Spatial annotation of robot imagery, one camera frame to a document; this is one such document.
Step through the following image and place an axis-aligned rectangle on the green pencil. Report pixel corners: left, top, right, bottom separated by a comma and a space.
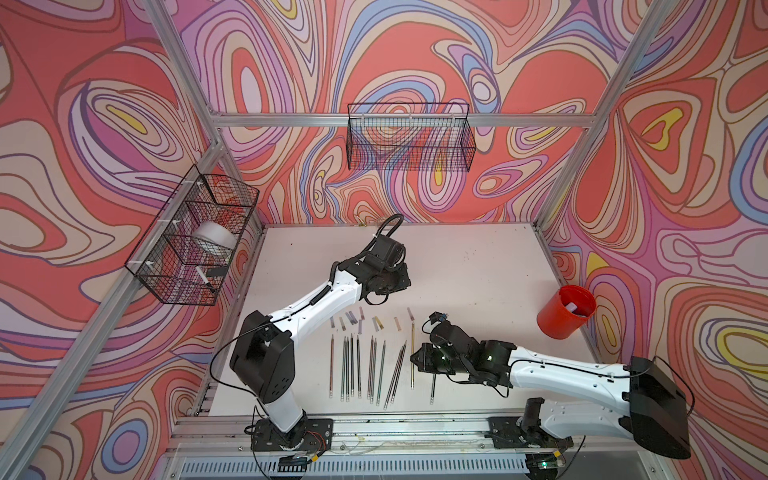
368, 337, 378, 404
375, 340, 387, 406
340, 336, 348, 402

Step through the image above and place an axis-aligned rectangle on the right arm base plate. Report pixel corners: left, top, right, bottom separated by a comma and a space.
484, 417, 574, 451

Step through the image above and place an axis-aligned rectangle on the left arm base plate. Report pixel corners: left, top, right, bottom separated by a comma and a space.
244, 418, 334, 453

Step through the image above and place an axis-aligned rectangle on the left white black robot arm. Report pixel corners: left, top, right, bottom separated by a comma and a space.
213, 214, 411, 436

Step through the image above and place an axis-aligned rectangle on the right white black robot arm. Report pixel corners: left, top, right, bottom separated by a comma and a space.
410, 312, 693, 460

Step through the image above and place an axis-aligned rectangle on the left wall wire basket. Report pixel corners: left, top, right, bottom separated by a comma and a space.
125, 166, 260, 306

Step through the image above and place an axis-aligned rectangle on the white tape roll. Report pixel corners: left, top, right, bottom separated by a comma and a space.
192, 221, 237, 250

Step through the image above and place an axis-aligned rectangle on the red plastic cup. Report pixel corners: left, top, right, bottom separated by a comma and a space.
536, 285, 597, 340

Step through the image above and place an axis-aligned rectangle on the white marker in basket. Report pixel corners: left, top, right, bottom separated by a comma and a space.
195, 266, 216, 293

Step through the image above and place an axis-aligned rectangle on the wall wire basket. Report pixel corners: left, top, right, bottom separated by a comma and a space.
346, 100, 477, 172
125, 166, 260, 306

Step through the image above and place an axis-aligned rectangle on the back wall wire basket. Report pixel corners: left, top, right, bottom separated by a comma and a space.
346, 100, 477, 172

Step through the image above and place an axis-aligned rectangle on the bundle of coloured pencils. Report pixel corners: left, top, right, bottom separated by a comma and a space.
383, 350, 400, 410

